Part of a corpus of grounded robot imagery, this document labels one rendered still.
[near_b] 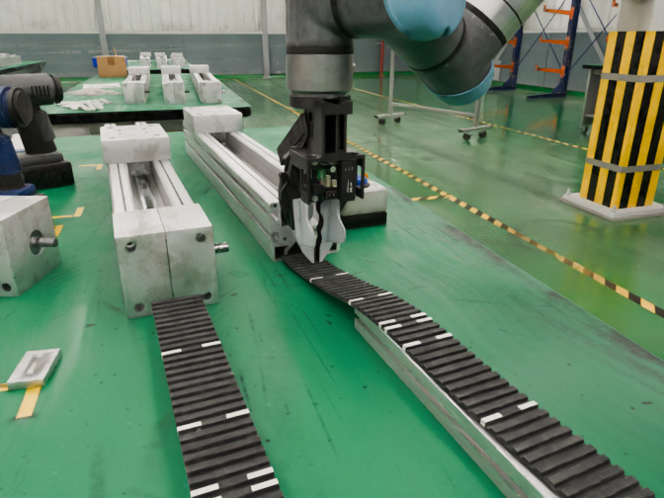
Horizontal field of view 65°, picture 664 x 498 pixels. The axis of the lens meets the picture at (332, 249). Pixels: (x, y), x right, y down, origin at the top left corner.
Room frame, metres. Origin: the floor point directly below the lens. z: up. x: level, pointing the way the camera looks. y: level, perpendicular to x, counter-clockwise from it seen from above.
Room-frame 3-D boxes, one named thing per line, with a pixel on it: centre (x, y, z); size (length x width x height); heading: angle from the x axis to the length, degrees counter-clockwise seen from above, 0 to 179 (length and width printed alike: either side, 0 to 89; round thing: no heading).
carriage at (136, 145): (0.97, 0.36, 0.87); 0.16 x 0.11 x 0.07; 23
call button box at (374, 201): (0.83, -0.03, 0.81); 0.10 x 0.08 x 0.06; 113
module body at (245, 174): (1.04, 0.19, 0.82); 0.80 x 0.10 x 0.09; 23
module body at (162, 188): (0.97, 0.36, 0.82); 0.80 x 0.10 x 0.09; 23
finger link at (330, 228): (0.62, 0.00, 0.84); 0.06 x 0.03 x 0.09; 23
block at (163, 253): (0.57, 0.18, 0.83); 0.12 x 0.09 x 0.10; 113
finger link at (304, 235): (0.61, 0.03, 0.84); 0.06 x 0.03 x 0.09; 23
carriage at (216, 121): (1.28, 0.29, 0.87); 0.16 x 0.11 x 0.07; 23
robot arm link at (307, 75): (0.62, 0.01, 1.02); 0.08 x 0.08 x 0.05
